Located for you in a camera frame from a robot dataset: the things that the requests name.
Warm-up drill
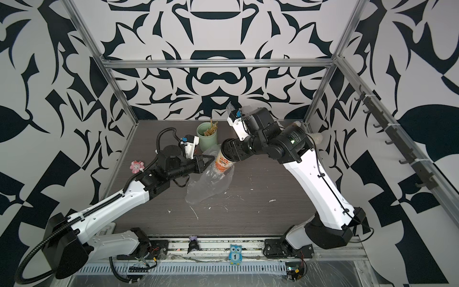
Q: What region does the pale milk tea cup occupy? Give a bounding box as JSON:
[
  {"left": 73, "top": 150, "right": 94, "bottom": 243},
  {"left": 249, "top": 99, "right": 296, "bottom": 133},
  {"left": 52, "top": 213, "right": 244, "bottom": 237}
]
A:
[{"left": 215, "top": 148, "right": 238, "bottom": 173}]

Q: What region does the clear plastic carrier bag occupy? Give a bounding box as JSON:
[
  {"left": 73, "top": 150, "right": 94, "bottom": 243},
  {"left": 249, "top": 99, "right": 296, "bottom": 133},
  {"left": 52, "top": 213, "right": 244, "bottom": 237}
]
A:
[{"left": 226, "top": 103, "right": 237, "bottom": 115}]

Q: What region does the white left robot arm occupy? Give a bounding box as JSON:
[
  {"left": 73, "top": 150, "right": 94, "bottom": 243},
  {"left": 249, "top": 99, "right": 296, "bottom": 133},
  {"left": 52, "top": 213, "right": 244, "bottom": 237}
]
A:
[{"left": 14, "top": 145, "right": 215, "bottom": 285}]

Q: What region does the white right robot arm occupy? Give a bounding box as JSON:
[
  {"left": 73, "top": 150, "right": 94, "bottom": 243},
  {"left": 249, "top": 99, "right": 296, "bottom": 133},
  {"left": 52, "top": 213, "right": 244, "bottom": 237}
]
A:
[{"left": 221, "top": 108, "right": 366, "bottom": 251}]

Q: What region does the bundle of paper straws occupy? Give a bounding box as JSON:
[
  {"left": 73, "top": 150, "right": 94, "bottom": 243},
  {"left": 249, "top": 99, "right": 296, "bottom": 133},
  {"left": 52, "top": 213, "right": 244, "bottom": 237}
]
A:
[{"left": 204, "top": 120, "right": 218, "bottom": 136}]

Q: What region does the green straw holder cup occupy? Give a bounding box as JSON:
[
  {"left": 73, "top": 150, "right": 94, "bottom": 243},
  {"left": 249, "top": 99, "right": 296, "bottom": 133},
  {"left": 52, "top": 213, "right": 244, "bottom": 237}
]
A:
[{"left": 196, "top": 122, "right": 218, "bottom": 152}]

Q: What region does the pink plush toy figure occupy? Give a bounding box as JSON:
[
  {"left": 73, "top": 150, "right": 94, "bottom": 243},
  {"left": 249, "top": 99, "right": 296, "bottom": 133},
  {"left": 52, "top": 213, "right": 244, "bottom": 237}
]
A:
[{"left": 130, "top": 161, "right": 145, "bottom": 174}]

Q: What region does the white teddy bear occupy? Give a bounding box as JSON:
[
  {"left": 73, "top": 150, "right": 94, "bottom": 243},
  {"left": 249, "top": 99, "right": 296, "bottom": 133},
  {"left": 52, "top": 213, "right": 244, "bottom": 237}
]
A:
[{"left": 294, "top": 121, "right": 323, "bottom": 145}]

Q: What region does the blue owl figure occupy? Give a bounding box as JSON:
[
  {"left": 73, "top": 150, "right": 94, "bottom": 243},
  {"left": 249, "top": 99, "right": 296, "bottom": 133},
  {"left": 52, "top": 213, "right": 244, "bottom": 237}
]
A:
[{"left": 228, "top": 245, "right": 243, "bottom": 265}]

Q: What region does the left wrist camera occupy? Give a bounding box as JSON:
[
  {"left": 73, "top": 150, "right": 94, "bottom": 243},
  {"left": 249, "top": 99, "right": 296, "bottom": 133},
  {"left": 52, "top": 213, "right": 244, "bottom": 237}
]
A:
[{"left": 180, "top": 135, "right": 200, "bottom": 160}]

